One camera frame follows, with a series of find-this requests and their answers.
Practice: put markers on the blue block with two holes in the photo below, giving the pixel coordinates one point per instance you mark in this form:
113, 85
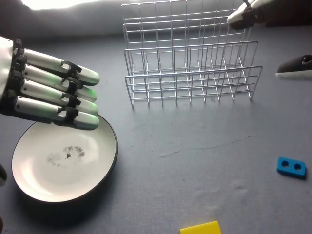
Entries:
290, 171

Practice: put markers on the white plate pale underside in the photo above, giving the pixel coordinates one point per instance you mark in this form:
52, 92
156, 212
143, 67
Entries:
61, 170

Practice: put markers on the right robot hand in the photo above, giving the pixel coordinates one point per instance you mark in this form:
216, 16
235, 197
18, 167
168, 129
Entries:
240, 14

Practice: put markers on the yellow flat block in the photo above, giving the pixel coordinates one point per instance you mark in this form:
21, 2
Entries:
202, 229

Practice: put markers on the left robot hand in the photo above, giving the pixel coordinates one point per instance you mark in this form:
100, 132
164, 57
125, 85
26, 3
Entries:
36, 59

